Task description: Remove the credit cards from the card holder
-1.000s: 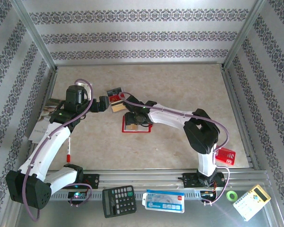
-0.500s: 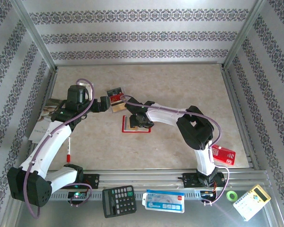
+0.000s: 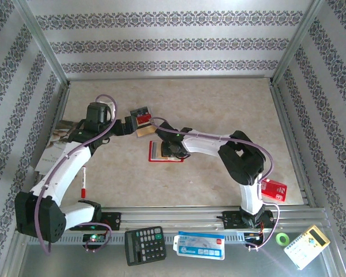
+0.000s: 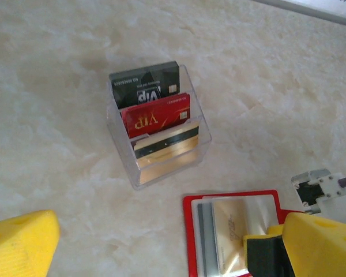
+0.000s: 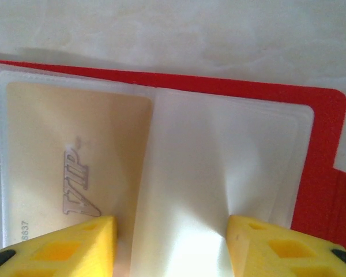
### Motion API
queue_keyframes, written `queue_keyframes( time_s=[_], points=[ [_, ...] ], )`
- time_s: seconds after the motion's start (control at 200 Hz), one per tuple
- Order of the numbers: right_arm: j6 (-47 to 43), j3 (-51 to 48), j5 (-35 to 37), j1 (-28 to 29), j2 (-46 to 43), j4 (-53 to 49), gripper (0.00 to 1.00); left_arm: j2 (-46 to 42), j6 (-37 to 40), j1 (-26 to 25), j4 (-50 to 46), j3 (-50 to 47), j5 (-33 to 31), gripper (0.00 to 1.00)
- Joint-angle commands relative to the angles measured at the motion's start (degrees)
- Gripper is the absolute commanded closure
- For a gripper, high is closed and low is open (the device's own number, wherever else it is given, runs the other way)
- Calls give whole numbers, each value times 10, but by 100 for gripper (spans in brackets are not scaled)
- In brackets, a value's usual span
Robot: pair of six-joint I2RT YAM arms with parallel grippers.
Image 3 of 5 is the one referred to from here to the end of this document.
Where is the red card holder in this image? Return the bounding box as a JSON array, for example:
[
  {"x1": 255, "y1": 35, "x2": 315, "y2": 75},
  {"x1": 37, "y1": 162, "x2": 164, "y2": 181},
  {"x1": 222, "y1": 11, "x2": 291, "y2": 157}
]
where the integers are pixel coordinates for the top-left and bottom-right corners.
[{"x1": 148, "y1": 140, "x2": 185, "y2": 164}]

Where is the white book with bread photo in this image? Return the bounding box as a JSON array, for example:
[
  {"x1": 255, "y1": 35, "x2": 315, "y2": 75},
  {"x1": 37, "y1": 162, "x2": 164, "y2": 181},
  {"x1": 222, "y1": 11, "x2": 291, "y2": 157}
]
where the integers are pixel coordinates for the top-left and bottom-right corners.
[{"x1": 34, "y1": 119, "x2": 95, "y2": 177}]

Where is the white red marker pen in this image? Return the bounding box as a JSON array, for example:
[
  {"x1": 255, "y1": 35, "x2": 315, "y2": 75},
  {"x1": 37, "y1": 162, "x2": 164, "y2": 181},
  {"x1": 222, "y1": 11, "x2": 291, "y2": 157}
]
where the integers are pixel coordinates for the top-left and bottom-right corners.
[{"x1": 80, "y1": 166, "x2": 88, "y2": 199}]

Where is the blue white plastic pouch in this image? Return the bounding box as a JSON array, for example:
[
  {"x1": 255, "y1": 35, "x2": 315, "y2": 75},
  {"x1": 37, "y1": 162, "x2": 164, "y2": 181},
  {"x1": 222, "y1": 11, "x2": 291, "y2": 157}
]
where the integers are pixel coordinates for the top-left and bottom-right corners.
[{"x1": 172, "y1": 230, "x2": 225, "y2": 261}]

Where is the black desk calculator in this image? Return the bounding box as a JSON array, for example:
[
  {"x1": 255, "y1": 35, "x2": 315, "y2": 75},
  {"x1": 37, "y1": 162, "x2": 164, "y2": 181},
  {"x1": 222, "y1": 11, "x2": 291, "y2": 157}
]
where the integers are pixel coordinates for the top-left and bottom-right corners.
[{"x1": 124, "y1": 226, "x2": 167, "y2": 267}]

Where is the red cardboard box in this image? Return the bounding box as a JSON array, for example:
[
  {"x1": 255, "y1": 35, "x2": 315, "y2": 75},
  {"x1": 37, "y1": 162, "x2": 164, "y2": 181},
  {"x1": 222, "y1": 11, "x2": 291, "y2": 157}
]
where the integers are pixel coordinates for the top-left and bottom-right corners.
[{"x1": 261, "y1": 178, "x2": 288, "y2": 203}]

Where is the green tape roll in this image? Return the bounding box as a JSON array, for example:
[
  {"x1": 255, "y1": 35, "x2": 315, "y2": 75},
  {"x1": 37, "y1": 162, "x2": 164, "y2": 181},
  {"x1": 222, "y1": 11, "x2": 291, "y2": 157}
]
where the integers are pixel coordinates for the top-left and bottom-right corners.
[{"x1": 275, "y1": 232, "x2": 290, "y2": 246}]

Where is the yellow white calculator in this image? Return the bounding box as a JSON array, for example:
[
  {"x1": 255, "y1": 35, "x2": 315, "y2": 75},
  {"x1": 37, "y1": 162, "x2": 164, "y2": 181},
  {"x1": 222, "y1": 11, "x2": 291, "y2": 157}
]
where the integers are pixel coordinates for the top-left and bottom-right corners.
[{"x1": 283, "y1": 224, "x2": 331, "y2": 271}]

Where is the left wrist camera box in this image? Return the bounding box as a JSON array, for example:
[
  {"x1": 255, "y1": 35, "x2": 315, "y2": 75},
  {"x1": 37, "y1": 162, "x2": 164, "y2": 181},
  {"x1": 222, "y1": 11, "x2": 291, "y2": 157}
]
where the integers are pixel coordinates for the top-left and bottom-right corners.
[{"x1": 103, "y1": 100, "x2": 118, "y2": 113}]

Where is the aluminium frame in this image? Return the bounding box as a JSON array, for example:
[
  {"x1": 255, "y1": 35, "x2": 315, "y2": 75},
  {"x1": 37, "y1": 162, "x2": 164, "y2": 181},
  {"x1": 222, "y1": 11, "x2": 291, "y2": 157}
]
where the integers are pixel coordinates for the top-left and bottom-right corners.
[{"x1": 11, "y1": 0, "x2": 332, "y2": 245}]

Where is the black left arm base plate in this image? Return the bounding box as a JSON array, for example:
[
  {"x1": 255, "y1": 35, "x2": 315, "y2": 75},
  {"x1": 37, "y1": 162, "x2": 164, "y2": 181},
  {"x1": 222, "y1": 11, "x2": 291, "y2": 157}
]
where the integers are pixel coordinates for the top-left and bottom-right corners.
[{"x1": 69, "y1": 211, "x2": 122, "y2": 231}]

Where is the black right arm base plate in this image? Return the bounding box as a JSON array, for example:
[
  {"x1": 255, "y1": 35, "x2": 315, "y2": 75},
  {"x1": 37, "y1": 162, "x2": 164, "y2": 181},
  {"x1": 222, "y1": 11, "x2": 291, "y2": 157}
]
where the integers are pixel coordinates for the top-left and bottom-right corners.
[{"x1": 222, "y1": 210, "x2": 277, "y2": 231}]

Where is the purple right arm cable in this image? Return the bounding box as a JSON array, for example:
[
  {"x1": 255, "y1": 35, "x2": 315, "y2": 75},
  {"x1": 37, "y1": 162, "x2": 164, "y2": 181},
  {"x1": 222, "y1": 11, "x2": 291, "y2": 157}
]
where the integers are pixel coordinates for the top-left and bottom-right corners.
[{"x1": 149, "y1": 117, "x2": 281, "y2": 251}]

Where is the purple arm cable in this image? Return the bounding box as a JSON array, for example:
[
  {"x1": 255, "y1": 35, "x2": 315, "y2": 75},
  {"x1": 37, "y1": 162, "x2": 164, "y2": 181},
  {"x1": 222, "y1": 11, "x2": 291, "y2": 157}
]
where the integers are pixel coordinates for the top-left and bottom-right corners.
[
  {"x1": 149, "y1": 117, "x2": 281, "y2": 251},
  {"x1": 36, "y1": 94, "x2": 118, "y2": 256}
]

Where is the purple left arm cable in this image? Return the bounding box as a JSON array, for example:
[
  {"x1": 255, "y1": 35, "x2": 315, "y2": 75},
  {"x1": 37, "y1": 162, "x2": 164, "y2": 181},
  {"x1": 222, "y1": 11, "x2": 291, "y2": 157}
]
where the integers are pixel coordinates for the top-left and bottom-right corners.
[{"x1": 36, "y1": 94, "x2": 118, "y2": 256}]

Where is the perforated metal cable tray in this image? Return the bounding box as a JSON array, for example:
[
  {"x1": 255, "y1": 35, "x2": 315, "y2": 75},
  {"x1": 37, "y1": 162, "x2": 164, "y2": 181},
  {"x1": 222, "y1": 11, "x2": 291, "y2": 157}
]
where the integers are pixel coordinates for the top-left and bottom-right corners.
[{"x1": 27, "y1": 233, "x2": 246, "y2": 244}]

